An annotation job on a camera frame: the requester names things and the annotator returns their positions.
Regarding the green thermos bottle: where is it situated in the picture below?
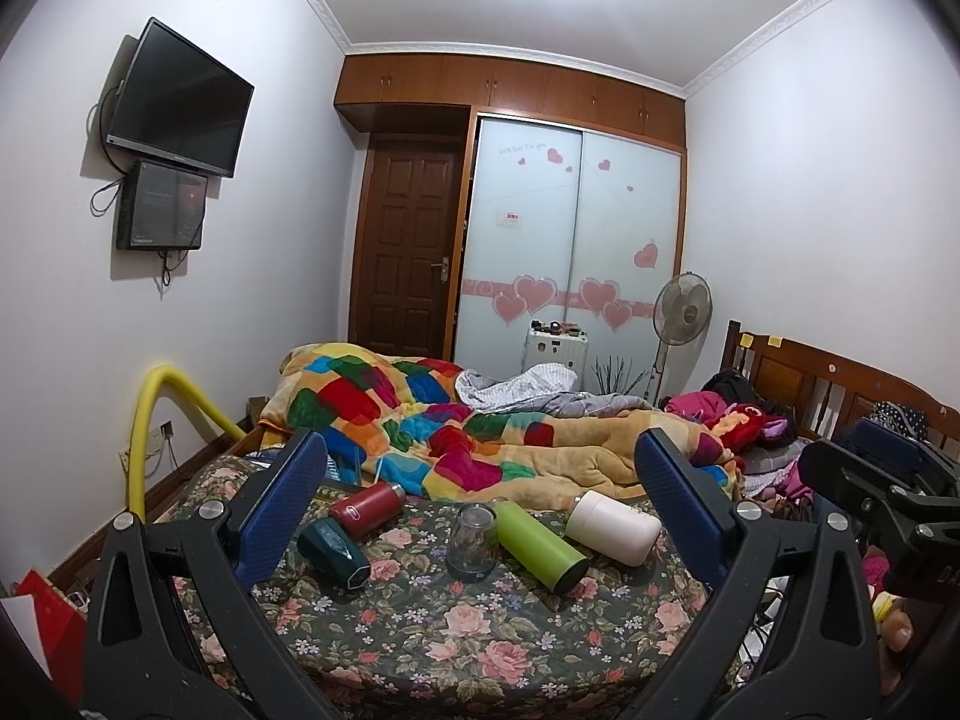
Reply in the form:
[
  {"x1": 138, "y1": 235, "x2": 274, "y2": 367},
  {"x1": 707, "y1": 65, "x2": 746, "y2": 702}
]
[{"x1": 493, "y1": 500, "x2": 589, "y2": 595}]

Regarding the dark green hexagonal cup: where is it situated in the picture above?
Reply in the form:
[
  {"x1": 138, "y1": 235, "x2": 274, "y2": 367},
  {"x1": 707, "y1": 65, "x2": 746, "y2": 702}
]
[{"x1": 296, "y1": 517, "x2": 371, "y2": 590}]

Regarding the white thermos cup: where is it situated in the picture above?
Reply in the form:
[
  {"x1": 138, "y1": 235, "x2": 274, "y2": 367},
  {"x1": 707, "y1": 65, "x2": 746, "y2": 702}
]
[{"x1": 565, "y1": 491, "x2": 662, "y2": 567}]

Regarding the clear glass cup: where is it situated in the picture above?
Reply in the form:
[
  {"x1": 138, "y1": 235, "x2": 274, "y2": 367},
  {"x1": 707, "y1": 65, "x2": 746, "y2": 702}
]
[{"x1": 446, "y1": 504, "x2": 498, "y2": 582}]

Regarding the wooden headboard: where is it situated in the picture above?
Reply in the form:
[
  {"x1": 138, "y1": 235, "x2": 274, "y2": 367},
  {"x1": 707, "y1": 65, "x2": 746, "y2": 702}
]
[{"x1": 721, "y1": 320, "x2": 958, "y2": 461}]

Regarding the red paper bag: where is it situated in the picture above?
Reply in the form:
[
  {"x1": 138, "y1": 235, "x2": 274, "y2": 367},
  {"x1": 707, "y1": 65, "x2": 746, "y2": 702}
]
[{"x1": 14, "y1": 569, "x2": 86, "y2": 707}]

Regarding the red plush toy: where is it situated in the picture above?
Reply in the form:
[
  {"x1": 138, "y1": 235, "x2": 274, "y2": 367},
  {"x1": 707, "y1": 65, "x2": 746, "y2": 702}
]
[{"x1": 708, "y1": 403, "x2": 796, "y2": 454}]

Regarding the red thermos bottle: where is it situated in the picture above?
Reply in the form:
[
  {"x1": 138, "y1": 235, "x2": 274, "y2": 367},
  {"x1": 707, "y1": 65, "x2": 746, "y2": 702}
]
[{"x1": 329, "y1": 481, "x2": 407, "y2": 541}]

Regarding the standing electric fan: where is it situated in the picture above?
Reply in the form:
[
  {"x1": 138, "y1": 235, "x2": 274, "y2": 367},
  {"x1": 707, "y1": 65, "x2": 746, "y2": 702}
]
[{"x1": 644, "y1": 271, "x2": 713, "y2": 403}]

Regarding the yellow foam tube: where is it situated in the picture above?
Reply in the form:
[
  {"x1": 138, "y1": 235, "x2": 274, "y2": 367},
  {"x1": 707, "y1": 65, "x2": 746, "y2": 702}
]
[{"x1": 125, "y1": 364, "x2": 247, "y2": 523}]

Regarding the colourful patchwork blanket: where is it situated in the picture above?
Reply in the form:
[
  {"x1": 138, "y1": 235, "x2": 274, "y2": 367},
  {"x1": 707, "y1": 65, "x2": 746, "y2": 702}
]
[{"x1": 260, "y1": 343, "x2": 742, "y2": 511}]

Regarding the white small cabinet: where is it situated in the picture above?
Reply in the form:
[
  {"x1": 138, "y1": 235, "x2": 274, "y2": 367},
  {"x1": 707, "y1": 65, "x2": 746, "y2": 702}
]
[{"x1": 521, "y1": 319, "x2": 589, "y2": 382}]

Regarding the white patterned cloth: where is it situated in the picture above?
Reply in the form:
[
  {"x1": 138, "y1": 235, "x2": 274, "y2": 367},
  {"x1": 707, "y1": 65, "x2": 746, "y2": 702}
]
[{"x1": 454, "y1": 362, "x2": 651, "y2": 418}]

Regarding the wardrobe with heart stickers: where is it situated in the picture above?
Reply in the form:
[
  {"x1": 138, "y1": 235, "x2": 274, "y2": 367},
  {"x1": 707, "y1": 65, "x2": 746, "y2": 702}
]
[{"x1": 334, "y1": 54, "x2": 686, "y2": 395}]

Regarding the brown wooden door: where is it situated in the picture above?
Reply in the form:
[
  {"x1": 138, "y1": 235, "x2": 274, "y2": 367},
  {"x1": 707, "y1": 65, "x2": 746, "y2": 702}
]
[{"x1": 348, "y1": 135, "x2": 464, "y2": 358}]

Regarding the small black wall monitor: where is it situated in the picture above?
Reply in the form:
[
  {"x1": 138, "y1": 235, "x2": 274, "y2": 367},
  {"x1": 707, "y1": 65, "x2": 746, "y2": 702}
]
[{"x1": 116, "y1": 160, "x2": 208, "y2": 252}]

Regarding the wall-mounted black television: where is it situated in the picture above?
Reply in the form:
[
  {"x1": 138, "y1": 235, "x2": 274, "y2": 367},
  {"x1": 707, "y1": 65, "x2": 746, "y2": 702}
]
[{"x1": 106, "y1": 18, "x2": 254, "y2": 177}]

